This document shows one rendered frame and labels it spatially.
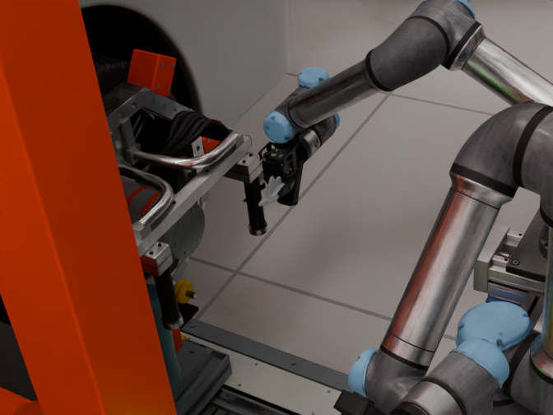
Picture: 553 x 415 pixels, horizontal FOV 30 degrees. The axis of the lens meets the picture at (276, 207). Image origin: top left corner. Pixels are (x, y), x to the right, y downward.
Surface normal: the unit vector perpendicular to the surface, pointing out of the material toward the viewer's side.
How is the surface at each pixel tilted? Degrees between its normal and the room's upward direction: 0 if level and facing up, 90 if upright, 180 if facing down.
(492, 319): 7
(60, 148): 90
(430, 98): 0
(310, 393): 0
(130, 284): 90
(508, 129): 43
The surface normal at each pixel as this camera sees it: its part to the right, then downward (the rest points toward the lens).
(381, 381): -0.52, -0.19
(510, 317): -0.19, -0.83
